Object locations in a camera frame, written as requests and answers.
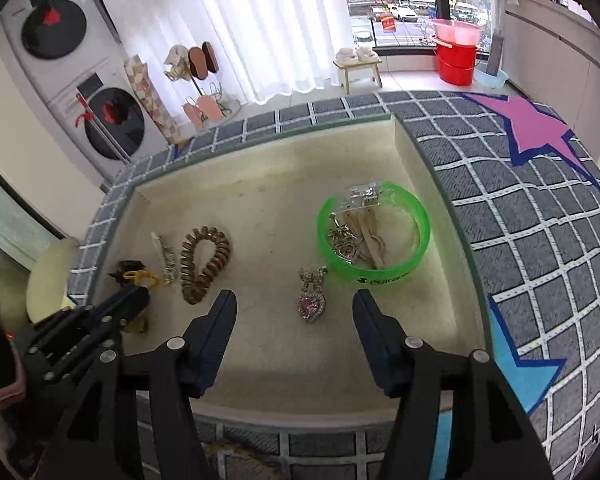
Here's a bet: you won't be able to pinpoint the silver metal hair clips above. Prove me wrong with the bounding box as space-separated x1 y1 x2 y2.
151 231 177 286

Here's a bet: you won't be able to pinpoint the pink basin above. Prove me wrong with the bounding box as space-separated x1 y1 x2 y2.
430 18 483 46

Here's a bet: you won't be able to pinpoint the teal jewelry tray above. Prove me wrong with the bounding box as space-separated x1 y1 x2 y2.
82 110 496 423

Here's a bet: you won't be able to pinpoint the white slippers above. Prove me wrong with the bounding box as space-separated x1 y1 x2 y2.
336 45 378 65

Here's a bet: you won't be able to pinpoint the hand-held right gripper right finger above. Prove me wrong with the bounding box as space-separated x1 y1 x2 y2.
352 289 556 480

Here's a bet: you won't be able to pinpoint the green translucent bracelet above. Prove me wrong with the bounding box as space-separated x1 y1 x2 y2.
316 180 432 286

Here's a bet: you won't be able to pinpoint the checked patterned paper roll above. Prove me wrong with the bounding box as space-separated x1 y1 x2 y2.
123 54 181 146

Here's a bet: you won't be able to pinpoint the white low cabinet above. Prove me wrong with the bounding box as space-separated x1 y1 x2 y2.
500 0 600 111

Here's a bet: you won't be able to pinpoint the tan braided bracelet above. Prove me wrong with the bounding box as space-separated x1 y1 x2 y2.
202 440 281 466

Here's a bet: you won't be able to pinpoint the light blue basin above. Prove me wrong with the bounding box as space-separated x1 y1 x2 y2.
475 67 510 90

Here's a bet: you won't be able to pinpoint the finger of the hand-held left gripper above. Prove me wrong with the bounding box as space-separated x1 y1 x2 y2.
22 286 152 396

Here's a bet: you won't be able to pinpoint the white sheer curtain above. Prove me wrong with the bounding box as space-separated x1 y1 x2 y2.
120 0 353 106

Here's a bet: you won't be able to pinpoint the brown spiral hair tie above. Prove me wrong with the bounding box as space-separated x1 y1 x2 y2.
180 227 232 305

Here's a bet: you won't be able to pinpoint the wooden hair clips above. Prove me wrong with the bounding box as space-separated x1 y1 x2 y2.
342 210 383 268

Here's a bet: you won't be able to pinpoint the red bucket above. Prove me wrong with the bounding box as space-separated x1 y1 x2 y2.
432 42 481 86

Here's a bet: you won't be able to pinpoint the white washing machine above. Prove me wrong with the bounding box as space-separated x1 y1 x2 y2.
47 67 171 163

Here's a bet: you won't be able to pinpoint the grey green curtain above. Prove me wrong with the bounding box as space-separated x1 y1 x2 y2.
0 165 51 271

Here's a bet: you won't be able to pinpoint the yellow hair tie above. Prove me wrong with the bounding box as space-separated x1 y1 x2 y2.
122 270 161 291

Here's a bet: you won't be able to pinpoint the small wooden stool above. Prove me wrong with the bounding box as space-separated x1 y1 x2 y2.
333 57 384 93

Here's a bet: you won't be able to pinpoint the slipper rack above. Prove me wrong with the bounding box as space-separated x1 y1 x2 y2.
164 42 241 128

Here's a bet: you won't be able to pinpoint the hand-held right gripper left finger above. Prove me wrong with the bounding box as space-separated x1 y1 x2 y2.
62 289 238 480

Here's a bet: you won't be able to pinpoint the black claw hair clip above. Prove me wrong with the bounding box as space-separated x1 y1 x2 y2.
109 260 146 281

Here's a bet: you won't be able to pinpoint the white tumble dryer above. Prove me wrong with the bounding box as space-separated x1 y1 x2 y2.
0 0 126 106

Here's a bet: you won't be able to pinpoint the red mop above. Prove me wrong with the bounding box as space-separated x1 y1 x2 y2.
75 92 131 163

